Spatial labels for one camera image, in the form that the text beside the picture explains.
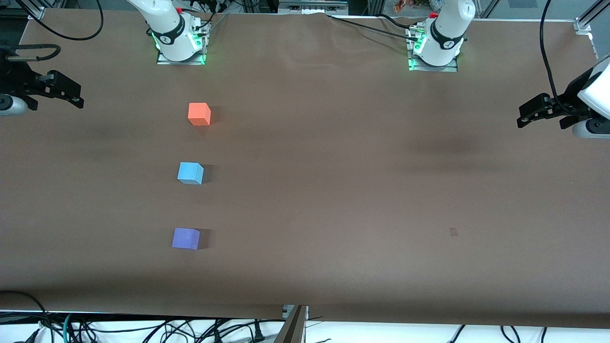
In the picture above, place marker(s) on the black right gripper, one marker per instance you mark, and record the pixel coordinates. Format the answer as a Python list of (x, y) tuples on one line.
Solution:
[(19, 80)]

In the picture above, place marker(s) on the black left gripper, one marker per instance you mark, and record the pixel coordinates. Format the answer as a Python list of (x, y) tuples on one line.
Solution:
[(565, 104)]

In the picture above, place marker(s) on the blue foam block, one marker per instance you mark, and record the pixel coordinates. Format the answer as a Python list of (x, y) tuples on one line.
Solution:
[(190, 172)]

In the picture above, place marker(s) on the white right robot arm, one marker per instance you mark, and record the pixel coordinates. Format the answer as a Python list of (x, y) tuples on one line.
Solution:
[(167, 24)]

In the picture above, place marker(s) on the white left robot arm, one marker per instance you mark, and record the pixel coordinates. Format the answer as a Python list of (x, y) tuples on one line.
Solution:
[(448, 24)]

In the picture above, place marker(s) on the orange foam block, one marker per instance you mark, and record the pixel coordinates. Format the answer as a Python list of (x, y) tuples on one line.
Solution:
[(198, 113)]

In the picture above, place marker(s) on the purple foam block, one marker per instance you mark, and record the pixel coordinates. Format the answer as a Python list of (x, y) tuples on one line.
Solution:
[(186, 238)]

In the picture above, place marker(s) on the small orange toy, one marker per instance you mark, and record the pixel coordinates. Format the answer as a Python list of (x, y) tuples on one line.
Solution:
[(401, 5)]

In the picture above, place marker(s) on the brown paper table cover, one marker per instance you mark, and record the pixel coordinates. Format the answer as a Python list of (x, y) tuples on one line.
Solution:
[(310, 214)]

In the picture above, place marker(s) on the grey device with ports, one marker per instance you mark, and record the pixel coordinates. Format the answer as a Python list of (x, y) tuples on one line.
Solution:
[(312, 5)]

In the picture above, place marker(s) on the aluminium profile bar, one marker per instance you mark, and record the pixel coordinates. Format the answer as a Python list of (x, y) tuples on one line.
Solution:
[(291, 328)]

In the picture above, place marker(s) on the aluminium corner bracket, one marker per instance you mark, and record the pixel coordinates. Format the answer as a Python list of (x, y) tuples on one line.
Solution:
[(584, 26), (33, 9)]

